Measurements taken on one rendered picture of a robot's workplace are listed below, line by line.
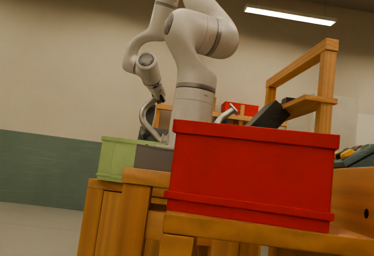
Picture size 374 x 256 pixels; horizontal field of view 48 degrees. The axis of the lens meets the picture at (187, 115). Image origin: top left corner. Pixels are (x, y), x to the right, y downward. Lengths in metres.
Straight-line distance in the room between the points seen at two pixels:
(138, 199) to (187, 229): 0.56
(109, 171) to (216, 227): 1.14
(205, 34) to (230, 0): 7.37
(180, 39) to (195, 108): 0.20
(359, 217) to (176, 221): 0.37
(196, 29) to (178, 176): 0.73
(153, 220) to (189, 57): 0.46
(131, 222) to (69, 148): 6.80
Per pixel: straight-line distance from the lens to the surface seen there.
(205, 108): 1.19
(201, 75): 1.20
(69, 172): 7.84
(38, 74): 8.15
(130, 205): 1.08
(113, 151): 1.64
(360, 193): 0.78
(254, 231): 0.53
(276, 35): 8.59
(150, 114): 1.95
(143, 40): 1.71
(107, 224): 1.68
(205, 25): 1.24
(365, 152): 0.90
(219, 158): 0.55
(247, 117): 7.40
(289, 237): 0.53
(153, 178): 1.06
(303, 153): 0.54
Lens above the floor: 0.85
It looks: 8 degrees up
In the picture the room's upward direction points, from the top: 7 degrees clockwise
